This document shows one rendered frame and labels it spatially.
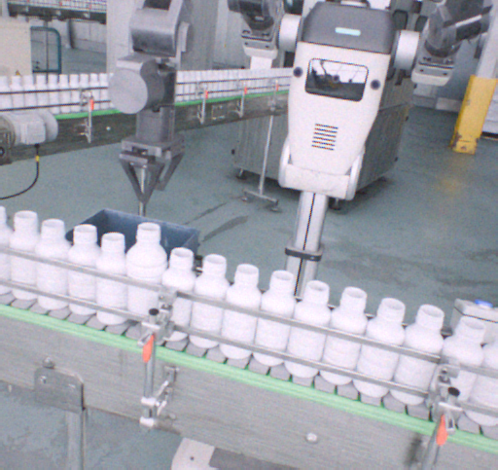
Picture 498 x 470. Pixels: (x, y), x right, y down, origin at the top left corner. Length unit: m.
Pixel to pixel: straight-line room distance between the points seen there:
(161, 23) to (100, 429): 1.70
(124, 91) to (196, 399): 0.53
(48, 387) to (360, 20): 1.08
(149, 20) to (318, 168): 0.71
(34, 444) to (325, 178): 1.45
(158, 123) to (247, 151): 4.15
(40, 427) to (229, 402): 1.37
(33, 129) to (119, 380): 1.44
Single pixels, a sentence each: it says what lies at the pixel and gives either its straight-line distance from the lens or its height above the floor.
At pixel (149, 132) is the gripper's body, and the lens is 0.78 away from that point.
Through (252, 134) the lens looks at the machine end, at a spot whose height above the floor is 0.48.
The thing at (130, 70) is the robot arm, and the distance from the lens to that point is 0.70.
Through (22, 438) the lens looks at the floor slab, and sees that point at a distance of 2.18.
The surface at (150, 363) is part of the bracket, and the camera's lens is 0.85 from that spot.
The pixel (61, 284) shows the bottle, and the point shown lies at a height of 1.06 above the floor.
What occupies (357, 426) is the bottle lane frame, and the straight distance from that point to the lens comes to 0.90.
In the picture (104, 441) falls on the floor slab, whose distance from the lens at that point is 2.13.
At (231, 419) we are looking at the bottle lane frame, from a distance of 0.94.
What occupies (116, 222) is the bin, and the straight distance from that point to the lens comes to 1.58.
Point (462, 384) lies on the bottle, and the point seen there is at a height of 1.07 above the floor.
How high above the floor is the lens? 1.55
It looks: 23 degrees down
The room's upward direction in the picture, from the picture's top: 8 degrees clockwise
